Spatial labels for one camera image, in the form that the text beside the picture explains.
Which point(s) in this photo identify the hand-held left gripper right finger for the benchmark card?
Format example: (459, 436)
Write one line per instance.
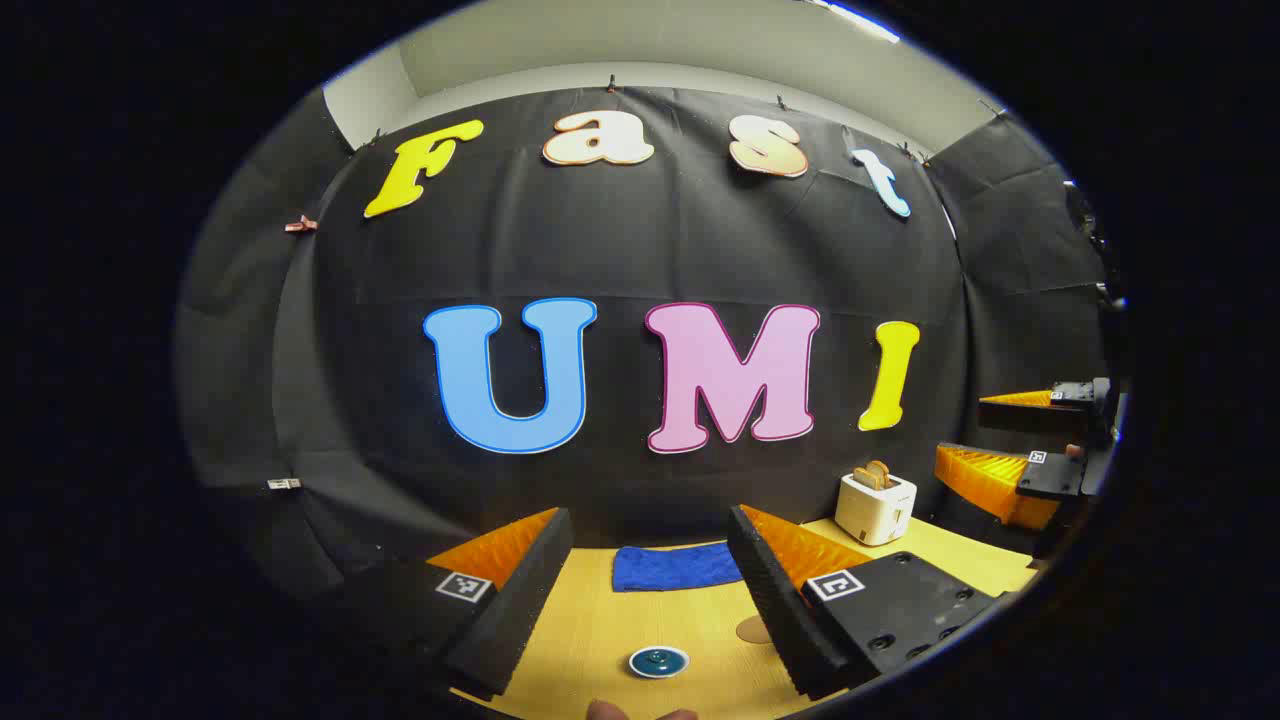
(780, 620)

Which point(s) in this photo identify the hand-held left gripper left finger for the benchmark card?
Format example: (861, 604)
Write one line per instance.
(520, 610)

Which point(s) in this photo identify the round brown coaster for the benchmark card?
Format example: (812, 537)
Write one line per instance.
(752, 631)

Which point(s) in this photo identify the toast slice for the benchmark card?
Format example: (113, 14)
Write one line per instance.
(882, 470)
(866, 479)

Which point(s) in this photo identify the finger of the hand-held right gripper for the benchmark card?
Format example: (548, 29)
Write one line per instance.
(1050, 478)
(1075, 393)

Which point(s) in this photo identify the black backdrop cloth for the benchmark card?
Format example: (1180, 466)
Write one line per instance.
(620, 250)

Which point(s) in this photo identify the brown cloth clip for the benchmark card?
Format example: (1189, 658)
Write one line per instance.
(300, 224)

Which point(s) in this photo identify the blue towel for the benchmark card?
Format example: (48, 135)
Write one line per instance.
(670, 568)

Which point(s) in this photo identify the white toaster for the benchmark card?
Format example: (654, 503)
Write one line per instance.
(875, 515)

